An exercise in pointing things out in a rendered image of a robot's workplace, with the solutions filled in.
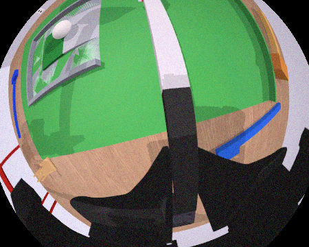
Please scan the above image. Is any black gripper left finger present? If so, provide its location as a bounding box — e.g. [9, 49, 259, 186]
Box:
[69, 145, 173, 244]

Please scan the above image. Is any orange toy mallet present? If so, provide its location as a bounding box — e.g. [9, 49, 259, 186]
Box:
[256, 10, 289, 82]

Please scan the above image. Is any white golf ball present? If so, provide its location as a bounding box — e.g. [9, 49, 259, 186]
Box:
[52, 20, 71, 39]

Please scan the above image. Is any green flat mat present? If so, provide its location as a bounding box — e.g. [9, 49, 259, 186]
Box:
[20, 0, 270, 159]

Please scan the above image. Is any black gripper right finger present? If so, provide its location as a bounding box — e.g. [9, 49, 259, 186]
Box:
[198, 146, 287, 231]

